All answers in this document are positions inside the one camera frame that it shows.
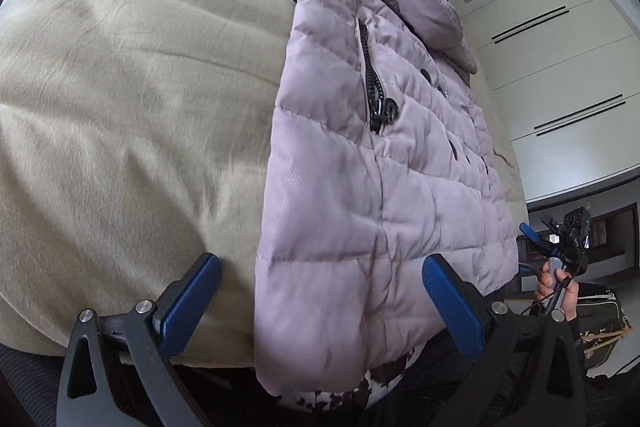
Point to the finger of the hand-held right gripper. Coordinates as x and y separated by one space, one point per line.
548 225
530 233

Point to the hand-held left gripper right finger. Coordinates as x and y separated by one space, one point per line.
455 307

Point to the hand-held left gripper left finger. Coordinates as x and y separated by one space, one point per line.
180 312

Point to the mauve quilted hooded coat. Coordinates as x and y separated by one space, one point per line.
380 187

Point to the person's right hand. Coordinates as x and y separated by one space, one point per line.
562 294

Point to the dark bag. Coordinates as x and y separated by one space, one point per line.
602 327

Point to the person's floral garment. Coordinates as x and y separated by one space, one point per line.
350 387

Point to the white wardrobe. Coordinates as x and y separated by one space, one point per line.
565 82

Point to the bed with beige sheet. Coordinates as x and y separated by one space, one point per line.
140 107

